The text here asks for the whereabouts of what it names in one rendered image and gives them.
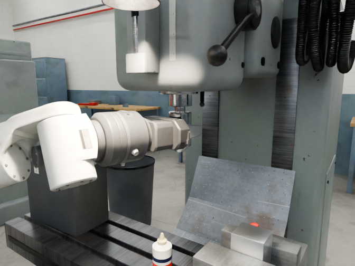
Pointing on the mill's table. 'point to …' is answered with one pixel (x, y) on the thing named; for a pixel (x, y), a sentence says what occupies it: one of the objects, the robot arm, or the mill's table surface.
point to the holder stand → (68, 202)
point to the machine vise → (302, 248)
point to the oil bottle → (162, 252)
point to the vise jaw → (224, 257)
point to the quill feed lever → (248, 19)
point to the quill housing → (186, 48)
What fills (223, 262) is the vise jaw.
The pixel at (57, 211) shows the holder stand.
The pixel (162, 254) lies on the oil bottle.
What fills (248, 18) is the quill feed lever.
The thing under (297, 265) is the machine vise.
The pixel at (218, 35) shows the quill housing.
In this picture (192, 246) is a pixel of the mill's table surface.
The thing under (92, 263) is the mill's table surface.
